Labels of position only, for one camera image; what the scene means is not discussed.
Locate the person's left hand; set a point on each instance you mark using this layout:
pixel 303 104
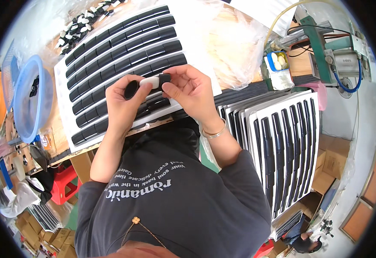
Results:
pixel 120 103

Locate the person's right hand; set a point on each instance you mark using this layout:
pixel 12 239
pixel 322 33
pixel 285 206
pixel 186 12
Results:
pixel 196 96

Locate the black oval cap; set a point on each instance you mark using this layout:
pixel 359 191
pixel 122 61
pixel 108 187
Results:
pixel 131 90

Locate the black oval sleeve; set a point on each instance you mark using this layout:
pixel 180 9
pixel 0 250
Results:
pixel 165 80

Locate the white oval insert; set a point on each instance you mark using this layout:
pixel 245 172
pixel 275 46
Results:
pixel 150 82

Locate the rows of black casings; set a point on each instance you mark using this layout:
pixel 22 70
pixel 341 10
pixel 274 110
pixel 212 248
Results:
pixel 123 48

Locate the white foam tray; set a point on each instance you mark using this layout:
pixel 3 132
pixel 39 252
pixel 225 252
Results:
pixel 62 96

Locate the clear bag of tan parts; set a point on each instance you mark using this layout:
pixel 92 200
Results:
pixel 236 51

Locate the blue plastic basin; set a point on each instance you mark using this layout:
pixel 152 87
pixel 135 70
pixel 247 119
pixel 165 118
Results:
pixel 35 103

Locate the pile of black-white parts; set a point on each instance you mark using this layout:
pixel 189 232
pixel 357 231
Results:
pixel 78 25

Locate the blue tub of white inserts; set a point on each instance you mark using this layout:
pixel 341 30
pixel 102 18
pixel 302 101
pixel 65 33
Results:
pixel 278 61

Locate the stack of filled white trays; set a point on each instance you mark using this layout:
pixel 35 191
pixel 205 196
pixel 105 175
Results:
pixel 281 148

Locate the red plastic stool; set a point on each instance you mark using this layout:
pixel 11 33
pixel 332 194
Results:
pixel 62 185

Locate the person's body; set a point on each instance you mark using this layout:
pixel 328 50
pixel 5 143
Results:
pixel 175 200

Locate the white sheet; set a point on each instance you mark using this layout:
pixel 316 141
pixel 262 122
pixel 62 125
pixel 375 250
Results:
pixel 265 14

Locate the pink cloth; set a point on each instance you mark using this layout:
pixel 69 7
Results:
pixel 317 93

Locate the white plastic bag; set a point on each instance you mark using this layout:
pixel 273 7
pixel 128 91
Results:
pixel 18 198

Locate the green pneumatic press machine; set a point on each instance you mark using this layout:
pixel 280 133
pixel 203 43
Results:
pixel 339 58

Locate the small white fan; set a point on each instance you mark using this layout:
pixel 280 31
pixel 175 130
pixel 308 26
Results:
pixel 346 88

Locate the stack of cardboard boxes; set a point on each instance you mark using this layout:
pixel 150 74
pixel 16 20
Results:
pixel 333 161

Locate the heap of flat cardboard cartons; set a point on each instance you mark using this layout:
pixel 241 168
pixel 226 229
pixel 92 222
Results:
pixel 46 238

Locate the wooden door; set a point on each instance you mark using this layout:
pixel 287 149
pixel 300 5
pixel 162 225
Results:
pixel 365 200

